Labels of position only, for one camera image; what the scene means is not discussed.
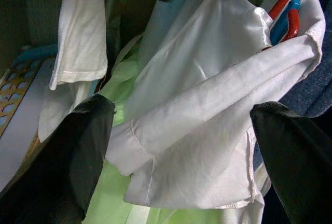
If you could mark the light green plastic bag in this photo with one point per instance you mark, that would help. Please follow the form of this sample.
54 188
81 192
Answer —
111 182

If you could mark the gold lattice panel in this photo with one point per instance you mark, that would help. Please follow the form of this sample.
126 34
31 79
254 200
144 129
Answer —
13 89

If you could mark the white t-shirt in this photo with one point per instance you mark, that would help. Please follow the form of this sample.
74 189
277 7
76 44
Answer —
80 40

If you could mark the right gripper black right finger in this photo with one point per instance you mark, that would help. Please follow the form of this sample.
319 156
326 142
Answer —
298 161

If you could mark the blue denim garment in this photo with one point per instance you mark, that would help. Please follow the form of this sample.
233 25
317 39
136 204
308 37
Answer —
311 91

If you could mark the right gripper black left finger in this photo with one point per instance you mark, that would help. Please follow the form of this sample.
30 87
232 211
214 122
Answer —
64 161

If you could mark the white cloth garment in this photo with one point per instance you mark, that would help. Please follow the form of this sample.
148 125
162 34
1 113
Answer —
207 104

